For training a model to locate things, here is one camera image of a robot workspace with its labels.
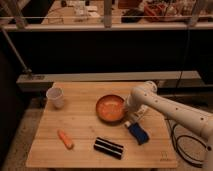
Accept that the translucent plastic cup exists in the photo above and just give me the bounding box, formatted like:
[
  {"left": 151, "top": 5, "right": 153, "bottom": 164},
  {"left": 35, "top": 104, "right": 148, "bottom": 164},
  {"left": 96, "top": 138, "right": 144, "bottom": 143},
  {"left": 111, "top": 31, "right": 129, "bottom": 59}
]
[{"left": 46, "top": 87, "right": 64, "bottom": 109}]

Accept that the orange carrot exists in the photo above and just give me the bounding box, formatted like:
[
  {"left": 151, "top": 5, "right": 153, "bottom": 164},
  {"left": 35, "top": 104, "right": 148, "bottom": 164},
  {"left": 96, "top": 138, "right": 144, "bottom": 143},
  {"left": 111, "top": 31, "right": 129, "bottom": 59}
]
[{"left": 57, "top": 130, "right": 74, "bottom": 149}]

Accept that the grey metal beam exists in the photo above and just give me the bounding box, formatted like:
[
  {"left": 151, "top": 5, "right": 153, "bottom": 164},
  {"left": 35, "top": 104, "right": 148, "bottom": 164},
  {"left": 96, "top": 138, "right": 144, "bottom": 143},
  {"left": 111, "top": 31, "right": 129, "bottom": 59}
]
[{"left": 16, "top": 71, "right": 203, "bottom": 92}]

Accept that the white remote control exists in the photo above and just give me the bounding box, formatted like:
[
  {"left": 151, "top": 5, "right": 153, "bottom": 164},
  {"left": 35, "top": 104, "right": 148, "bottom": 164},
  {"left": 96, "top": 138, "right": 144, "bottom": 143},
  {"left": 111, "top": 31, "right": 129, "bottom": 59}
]
[{"left": 124, "top": 105, "right": 149, "bottom": 127}]

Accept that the metal railing frame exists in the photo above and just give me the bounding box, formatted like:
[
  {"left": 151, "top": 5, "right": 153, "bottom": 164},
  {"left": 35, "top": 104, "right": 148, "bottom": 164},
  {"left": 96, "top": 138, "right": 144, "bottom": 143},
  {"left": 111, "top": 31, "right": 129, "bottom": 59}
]
[{"left": 0, "top": 0, "right": 213, "bottom": 31}]

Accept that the blue sponge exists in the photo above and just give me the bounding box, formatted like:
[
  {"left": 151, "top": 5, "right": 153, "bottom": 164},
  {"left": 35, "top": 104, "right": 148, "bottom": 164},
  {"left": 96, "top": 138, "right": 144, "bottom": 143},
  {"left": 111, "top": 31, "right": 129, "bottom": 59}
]
[{"left": 128, "top": 123, "right": 149, "bottom": 145}]

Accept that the black white striped block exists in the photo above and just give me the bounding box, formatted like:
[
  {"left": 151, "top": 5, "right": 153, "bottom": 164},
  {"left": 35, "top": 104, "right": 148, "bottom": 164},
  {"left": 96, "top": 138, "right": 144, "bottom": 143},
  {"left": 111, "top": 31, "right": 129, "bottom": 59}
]
[{"left": 93, "top": 137, "right": 124, "bottom": 160}]

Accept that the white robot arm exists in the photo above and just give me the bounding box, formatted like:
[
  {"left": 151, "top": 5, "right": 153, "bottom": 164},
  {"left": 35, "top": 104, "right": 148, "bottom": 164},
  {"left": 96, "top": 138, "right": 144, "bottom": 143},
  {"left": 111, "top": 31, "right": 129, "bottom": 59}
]
[{"left": 125, "top": 81, "right": 213, "bottom": 171}]

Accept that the orange ceramic bowl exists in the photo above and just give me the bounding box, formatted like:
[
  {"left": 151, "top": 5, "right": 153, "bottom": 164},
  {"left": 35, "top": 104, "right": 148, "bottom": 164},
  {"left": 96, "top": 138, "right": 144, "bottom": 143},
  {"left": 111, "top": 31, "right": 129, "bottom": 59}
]
[{"left": 95, "top": 94, "right": 125, "bottom": 123}]

